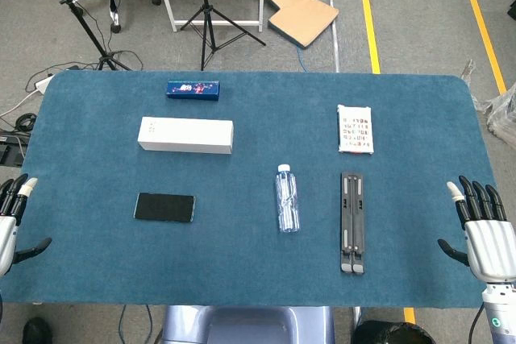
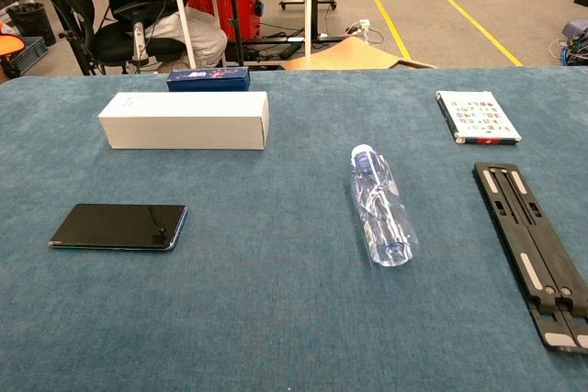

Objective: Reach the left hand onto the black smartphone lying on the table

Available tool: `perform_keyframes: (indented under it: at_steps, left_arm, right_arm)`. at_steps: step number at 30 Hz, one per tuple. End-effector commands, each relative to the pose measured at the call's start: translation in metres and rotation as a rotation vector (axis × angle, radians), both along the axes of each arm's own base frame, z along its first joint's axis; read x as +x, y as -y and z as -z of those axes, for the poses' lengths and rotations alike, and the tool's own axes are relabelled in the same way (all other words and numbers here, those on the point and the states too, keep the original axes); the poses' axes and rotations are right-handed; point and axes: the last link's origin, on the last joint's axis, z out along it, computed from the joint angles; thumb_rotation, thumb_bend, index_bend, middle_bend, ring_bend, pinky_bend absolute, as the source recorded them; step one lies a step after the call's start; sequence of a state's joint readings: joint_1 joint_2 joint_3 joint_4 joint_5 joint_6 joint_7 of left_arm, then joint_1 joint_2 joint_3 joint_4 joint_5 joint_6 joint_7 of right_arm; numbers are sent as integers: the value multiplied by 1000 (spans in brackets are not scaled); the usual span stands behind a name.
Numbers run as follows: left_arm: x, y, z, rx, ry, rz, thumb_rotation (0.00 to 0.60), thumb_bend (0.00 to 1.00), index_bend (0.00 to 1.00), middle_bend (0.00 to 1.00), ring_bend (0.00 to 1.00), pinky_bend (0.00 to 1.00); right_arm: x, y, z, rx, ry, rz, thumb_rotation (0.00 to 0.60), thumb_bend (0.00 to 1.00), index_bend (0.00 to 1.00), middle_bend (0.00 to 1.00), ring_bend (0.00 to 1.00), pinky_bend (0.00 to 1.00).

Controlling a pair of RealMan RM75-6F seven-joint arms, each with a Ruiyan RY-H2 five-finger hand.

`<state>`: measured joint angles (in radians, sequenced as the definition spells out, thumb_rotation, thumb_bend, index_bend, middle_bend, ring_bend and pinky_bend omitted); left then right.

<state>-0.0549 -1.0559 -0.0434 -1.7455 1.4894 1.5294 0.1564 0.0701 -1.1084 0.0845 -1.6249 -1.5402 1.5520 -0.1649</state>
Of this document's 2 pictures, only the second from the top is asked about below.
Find black smartphone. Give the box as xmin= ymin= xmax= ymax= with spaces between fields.
xmin=48 ymin=203 xmax=188 ymax=253

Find clear plastic water bottle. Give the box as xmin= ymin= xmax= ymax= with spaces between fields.
xmin=349 ymin=143 xmax=420 ymax=268

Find long white cardboard box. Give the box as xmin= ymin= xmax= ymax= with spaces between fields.
xmin=97 ymin=91 xmax=271 ymax=151

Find black power strip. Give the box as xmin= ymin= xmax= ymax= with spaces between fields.
xmin=247 ymin=41 xmax=305 ymax=62

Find blue table cloth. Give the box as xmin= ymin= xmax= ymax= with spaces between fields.
xmin=0 ymin=65 xmax=588 ymax=392

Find dark blue printed box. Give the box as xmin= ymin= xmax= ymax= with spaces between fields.
xmin=165 ymin=66 xmax=252 ymax=93

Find brown cardboard sheet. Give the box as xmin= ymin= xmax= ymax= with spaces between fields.
xmin=278 ymin=37 xmax=436 ymax=72

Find white power strip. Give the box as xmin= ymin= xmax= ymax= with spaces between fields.
xmin=345 ymin=18 xmax=372 ymax=36

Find black tripod pole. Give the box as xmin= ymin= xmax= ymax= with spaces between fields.
xmin=223 ymin=0 xmax=245 ymax=68

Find red cabinet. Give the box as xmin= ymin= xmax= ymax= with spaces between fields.
xmin=187 ymin=0 xmax=261 ymax=41

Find white book with picture grid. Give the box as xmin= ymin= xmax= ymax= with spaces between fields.
xmin=435 ymin=90 xmax=524 ymax=146

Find black folding laptop stand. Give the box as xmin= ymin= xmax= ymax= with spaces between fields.
xmin=472 ymin=162 xmax=588 ymax=355

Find black office chair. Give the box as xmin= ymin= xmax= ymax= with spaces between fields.
xmin=13 ymin=0 xmax=187 ymax=77

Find grey plastic crate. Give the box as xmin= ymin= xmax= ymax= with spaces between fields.
xmin=6 ymin=36 xmax=50 ymax=77

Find black trash bin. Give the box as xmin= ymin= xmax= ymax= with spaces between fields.
xmin=6 ymin=2 xmax=58 ymax=48

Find orange object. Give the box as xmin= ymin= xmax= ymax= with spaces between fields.
xmin=0 ymin=19 xmax=27 ymax=65

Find blue device with cables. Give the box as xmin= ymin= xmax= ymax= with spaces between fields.
xmin=548 ymin=17 xmax=588 ymax=67

